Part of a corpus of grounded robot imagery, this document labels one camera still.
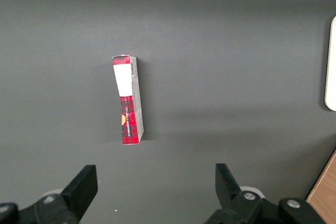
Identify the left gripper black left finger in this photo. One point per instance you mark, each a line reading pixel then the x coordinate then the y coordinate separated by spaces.
pixel 78 190

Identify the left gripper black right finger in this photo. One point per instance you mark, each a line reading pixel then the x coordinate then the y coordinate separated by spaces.
pixel 231 195

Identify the cream plastic tray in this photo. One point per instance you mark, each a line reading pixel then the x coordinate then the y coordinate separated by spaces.
pixel 331 64

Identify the red plaid cardboard box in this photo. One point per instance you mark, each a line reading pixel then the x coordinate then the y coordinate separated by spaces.
pixel 128 103

